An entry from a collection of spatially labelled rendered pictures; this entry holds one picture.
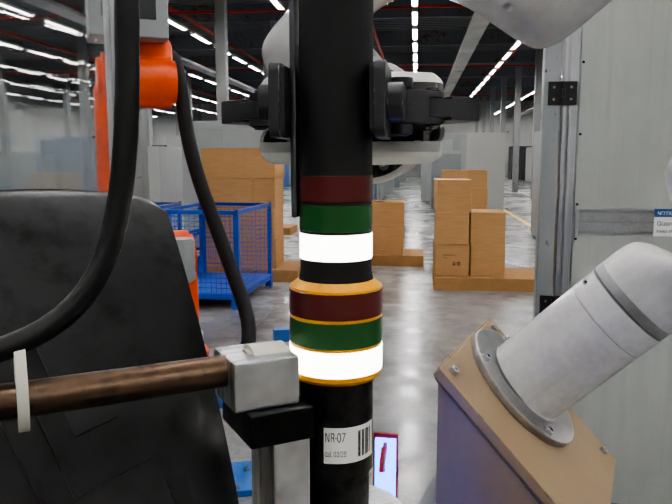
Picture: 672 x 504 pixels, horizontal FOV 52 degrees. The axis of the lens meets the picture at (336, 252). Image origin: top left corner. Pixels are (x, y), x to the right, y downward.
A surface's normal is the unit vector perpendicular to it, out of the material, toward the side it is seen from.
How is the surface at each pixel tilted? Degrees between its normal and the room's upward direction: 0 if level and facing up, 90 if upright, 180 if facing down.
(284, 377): 90
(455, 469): 90
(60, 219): 44
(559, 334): 71
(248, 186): 90
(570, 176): 90
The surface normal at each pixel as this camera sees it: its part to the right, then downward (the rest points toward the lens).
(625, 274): -0.69, -0.30
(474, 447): -0.42, 0.12
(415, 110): 0.60, 0.11
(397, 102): -0.14, 0.13
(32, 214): 0.47, -0.64
